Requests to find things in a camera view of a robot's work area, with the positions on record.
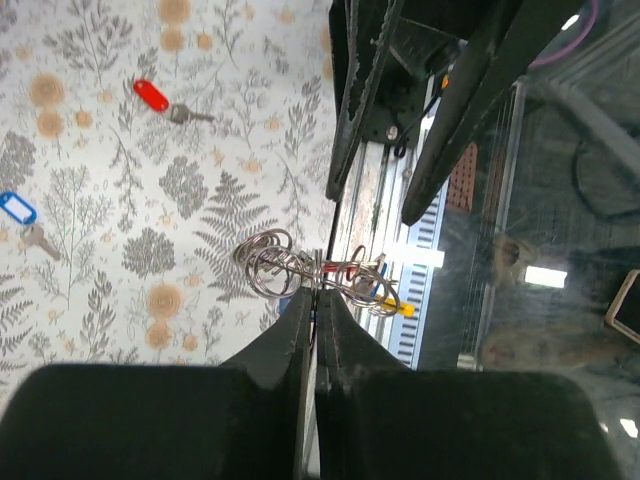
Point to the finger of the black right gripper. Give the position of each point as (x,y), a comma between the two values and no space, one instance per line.
(506,40)
(360,37)

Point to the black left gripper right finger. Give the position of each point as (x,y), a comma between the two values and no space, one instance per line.
(378,419)

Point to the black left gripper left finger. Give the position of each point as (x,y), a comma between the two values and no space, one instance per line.
(243,419)

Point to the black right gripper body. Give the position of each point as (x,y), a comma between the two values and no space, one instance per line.
(429,37)

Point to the grey keyring with yellow handle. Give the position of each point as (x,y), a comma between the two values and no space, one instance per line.
(273,269)

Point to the red tag key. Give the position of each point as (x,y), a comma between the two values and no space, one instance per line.
(348,268)
(178,113)

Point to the loose red tag key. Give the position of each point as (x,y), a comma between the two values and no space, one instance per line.
(178,113)

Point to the loose blue tag key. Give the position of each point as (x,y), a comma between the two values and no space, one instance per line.
(24,214)

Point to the metal front rail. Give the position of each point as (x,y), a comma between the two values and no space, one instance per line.
(455,265)

